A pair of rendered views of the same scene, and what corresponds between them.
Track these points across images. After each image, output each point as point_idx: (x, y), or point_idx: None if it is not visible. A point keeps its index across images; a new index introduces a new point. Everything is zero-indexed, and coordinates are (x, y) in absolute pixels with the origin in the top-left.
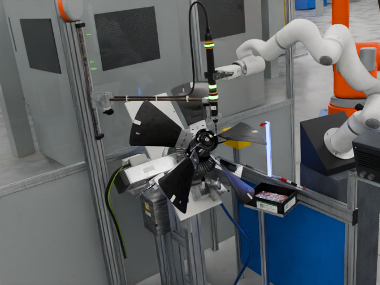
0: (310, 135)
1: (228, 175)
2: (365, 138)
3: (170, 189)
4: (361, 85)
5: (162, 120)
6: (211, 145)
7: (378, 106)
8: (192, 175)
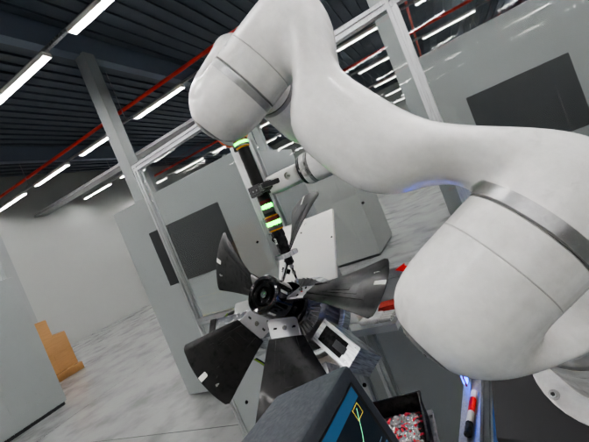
0: None
1: (273, 365)
2: (284, 406)
3: (199, 362)
4: (346, 176)
5: (234, 260)
6: (265, 305)
7: (420, 265)
8: (252, 347)
